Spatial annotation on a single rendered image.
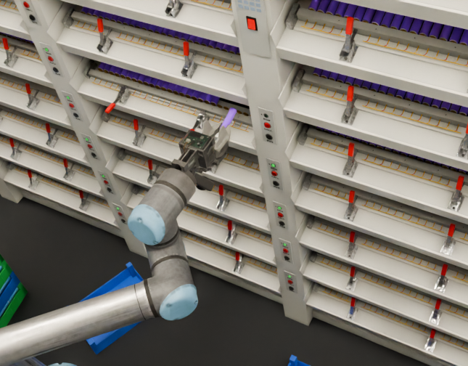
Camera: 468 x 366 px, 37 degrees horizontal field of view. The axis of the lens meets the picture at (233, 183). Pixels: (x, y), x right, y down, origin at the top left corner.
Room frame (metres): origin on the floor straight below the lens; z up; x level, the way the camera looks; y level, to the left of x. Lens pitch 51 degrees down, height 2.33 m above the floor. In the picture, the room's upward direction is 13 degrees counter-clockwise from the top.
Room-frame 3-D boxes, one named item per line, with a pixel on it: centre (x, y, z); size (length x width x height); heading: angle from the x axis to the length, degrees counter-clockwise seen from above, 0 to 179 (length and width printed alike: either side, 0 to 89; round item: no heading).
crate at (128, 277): (1.40, 0.54, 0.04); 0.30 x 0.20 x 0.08; 118
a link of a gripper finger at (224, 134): (1.21, 0.00, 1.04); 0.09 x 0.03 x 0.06; 137
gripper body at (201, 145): (1.14, 0.08, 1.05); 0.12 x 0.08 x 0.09; 141
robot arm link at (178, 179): (1.07, 0.14, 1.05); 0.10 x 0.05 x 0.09; 51
